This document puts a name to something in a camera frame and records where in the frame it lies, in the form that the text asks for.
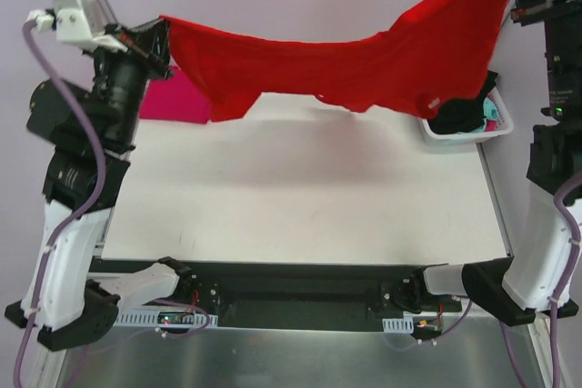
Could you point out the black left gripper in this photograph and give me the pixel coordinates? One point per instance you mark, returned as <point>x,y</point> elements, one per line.
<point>145,49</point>

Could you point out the red t shirt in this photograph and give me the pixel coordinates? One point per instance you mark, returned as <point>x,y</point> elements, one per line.
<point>341,61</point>

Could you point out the white plastic laundry basket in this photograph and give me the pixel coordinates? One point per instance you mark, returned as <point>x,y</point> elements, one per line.
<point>505,126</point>

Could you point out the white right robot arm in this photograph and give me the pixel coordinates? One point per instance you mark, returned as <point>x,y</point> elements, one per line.
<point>534,280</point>

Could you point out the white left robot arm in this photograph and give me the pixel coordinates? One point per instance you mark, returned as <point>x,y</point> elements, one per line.
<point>92,132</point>

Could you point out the folded magenta t shirt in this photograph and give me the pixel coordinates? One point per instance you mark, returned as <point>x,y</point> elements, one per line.
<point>175,99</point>

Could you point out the teal pink garment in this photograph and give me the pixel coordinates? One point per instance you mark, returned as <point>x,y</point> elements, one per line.
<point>491,116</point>

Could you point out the black t shirt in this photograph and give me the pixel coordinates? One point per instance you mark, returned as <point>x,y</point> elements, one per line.
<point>463,115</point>

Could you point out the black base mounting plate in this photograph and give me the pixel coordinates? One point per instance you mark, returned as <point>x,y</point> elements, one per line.
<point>311,297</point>

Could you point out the left white cable duct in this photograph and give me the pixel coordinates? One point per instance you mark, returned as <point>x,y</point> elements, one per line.
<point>171,319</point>

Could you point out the white cable duct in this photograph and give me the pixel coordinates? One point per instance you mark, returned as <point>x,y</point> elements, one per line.
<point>171,319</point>
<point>403,325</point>

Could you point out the right white cable duct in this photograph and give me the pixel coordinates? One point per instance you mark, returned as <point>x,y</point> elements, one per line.
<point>403,325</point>

